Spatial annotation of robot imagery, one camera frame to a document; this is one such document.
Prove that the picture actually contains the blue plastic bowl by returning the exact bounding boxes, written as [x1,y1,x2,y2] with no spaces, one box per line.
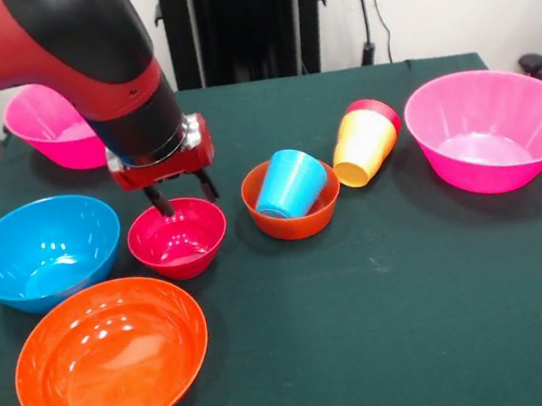
[0,186,132,321]

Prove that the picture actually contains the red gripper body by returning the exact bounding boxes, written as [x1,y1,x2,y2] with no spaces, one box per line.
[103,111,220,195]

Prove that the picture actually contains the large pink plastic bowl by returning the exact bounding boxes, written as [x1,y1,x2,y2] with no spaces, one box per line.
[398,61,542,206]
[0,75,110,181]

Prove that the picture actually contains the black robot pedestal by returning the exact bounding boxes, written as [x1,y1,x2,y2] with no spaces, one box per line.
[152,0,337,96]

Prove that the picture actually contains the red plastic cup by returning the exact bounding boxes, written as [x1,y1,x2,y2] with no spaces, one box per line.
[344,93,404,143]

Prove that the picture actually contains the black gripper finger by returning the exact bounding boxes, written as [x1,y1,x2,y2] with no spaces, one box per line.
[141,182,177,221]
[193,166,222,207]

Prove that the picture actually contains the small orange plastic bowl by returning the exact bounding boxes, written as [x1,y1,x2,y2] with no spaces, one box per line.
[236,150,348,248]

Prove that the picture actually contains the small red plastic bowl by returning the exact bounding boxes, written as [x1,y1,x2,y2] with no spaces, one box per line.
[122,192,235,288]

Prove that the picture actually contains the large orange plastic bowl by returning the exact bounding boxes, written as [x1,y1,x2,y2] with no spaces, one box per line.
[2,267,219,406]

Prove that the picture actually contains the black wall cable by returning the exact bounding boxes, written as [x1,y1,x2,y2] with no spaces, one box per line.
[353,0,395,68]

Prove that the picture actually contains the yellow plastic cup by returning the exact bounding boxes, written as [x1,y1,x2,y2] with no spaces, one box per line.
[325,104,405,192]

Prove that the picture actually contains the blue plastic cup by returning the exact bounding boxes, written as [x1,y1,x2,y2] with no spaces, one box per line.
[247,143,334,225]

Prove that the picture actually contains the dark green tablecloth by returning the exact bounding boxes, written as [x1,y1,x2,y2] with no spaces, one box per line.
[0,40,542,406]

